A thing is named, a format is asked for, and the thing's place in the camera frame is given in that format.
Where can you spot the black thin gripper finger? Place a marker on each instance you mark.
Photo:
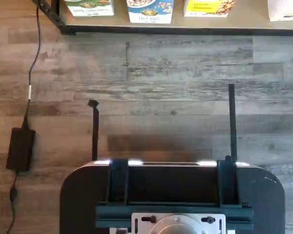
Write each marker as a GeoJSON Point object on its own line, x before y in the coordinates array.
{"type": "Point", "coordinates": [95, 134]}
{"type": "Point", "coordinates": [232, 122]}

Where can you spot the blue white flax oatmeal box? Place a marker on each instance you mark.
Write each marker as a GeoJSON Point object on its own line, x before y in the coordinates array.
{"type": "Point", "coordinates": [150, 12]}

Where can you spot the white and yellow granola box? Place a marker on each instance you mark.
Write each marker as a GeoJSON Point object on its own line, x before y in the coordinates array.
{"type": "Point", "coordinates": [207, 8]}

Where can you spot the white carton box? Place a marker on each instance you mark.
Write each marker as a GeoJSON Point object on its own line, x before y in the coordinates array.
{"type": "Point", "coordinates": [285, 9]}

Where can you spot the green apple cinnamon oatmeal box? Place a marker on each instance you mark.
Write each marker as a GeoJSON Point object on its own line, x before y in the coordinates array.
{"type": "Point", "coordinates": [90, 8]}

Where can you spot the black power adapter brick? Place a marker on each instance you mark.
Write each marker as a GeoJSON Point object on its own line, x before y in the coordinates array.
{"type": "Point", "coordinates": [20, 150]}

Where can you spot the silver metal mounting plate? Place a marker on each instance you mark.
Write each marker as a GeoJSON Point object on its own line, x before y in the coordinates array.
{"type": "Point", "coordinates": [139, 224]}

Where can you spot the black metal shelving rack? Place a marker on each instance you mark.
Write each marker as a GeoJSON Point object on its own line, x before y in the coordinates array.
{"type": "Point", "coordinates": [161, 30]}

